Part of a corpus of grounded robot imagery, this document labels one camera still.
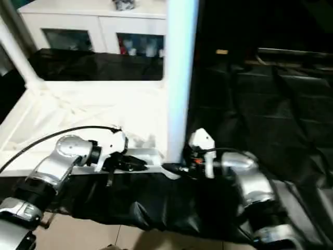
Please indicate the white upturned plastic table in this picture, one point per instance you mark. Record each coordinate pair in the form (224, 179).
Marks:
(78, 104)

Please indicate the white plastic table leg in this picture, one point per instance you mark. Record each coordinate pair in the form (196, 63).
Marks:
(18, 54)
(179, 78)

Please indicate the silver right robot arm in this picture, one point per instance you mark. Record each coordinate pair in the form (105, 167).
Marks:
(255, 182)

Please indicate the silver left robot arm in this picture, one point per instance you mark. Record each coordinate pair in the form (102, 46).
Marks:
(57, 161)

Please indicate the black left robot foot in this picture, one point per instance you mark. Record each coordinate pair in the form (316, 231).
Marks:
(113, 247)

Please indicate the black glossy mat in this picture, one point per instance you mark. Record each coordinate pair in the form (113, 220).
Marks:
(260, 104)

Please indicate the black speaker box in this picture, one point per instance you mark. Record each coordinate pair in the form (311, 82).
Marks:
(226, 26)

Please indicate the white glass-door cabinet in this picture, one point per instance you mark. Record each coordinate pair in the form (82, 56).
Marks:
(78, 23)

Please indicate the black glossy tv stand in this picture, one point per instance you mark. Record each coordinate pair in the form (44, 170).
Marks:
(294, 53)

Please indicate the grey curtain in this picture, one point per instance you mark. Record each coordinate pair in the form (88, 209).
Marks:
(15, 13)

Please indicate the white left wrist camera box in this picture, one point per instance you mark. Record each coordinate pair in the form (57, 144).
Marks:
(114, 142)

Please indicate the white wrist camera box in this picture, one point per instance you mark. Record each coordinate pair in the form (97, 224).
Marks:
(114, 142)
(204, 138)

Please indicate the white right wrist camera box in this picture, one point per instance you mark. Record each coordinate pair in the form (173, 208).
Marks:
(204, 138)

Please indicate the black folding table frame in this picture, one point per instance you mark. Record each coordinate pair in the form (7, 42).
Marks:
(48, 221)

